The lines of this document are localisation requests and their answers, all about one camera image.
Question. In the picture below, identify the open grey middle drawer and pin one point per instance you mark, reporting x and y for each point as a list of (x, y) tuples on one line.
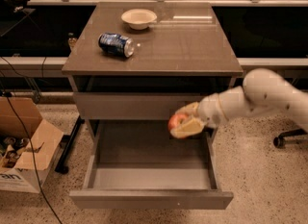
[(138, 165)]

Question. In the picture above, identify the black office chair base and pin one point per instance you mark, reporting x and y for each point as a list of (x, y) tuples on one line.
[(288, 138)]

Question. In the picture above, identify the blue soda can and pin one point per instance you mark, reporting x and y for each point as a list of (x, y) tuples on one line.
[(116, 45)]

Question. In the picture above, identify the red apple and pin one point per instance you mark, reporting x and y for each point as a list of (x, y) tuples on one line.
[(176, 120)]

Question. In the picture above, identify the black table leg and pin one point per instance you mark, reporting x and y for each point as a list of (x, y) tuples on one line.
[(67, 143)]

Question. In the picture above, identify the small bottle behind cabinet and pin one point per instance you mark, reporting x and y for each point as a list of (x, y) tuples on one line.
[(72, 39)]

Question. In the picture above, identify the cardboard box with cans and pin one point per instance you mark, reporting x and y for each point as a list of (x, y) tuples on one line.
[(29, 144)]

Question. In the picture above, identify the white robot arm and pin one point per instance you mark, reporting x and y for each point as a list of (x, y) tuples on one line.
[(262, 91)]

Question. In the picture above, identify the closed grey top drawer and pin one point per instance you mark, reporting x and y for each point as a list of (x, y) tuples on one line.
[(131, 106)]

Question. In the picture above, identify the grey drawer cabinet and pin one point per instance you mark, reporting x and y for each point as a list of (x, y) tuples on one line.
[(183, 51)]

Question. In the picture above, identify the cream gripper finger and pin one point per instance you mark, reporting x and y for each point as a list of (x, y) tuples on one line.
[(191, 126), (189, 110)]

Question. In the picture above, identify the white bowl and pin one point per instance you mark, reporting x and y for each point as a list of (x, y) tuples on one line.
[(139, 19)]

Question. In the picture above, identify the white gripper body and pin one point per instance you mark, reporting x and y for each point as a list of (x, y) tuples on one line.
[(209, 111)]

